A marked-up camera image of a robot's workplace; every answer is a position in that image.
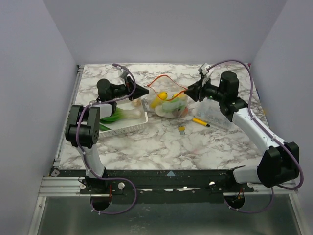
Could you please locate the light green lettuce toy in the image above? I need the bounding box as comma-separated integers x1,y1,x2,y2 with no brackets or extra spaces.
161,98,186,113

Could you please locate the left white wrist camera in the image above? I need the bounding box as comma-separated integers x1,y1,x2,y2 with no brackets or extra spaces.
118,69,129,83

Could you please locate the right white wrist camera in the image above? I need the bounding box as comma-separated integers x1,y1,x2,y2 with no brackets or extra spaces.
198,63,212,86

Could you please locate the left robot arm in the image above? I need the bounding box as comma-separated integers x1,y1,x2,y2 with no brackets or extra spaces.
65,75,149,193

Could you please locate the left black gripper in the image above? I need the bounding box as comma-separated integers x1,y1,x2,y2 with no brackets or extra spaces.
110,76,149,100

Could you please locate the dark green cucumber toy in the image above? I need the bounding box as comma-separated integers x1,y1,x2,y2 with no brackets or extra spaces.
99,124,110,131

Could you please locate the small yellow electronic component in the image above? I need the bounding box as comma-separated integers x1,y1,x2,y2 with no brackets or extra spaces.
178,125,185,135

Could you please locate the green bok choy toy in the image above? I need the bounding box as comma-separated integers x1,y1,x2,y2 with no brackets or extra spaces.
100,108,142,124

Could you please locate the yellow screwdriver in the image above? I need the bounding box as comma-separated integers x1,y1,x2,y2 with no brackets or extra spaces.
192,118,210,127

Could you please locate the white perforated plastic basket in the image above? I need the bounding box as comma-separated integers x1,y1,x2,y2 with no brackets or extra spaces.
99,100,148,139

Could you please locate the yellow lemon toy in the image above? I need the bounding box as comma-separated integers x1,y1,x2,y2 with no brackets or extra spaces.
172,93,186,102

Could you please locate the clear zip bag orange zipper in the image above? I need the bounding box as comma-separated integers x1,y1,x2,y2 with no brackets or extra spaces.
146,74,188,118

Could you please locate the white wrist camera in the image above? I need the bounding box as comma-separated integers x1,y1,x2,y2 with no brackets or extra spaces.
118,69,129,83
198,63,212,86

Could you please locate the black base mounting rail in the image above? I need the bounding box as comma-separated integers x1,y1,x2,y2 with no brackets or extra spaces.
80,168,255,204

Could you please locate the clear plastic parts box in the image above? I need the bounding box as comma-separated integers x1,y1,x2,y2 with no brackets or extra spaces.
195,98,232,131

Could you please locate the white mushroom toy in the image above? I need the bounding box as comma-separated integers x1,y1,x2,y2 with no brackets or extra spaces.
155,106,172,118

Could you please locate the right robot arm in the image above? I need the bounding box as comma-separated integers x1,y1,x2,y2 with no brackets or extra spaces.
184,71,299,192

